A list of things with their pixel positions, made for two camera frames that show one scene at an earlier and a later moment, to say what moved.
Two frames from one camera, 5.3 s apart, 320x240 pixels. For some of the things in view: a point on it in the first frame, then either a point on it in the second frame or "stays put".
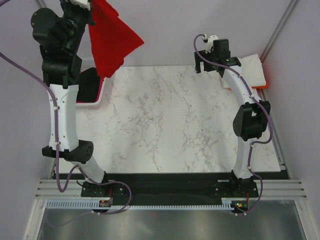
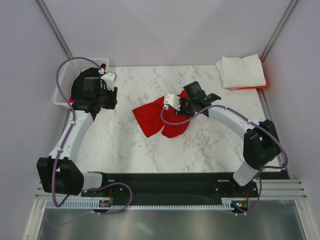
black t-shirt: [88, 85] stays put
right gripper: [197, 67] → [180, 111]
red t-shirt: [111, 41] → [149, 117]
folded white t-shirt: [251, 68] stays put
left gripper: [64, 3] → [112, 94]
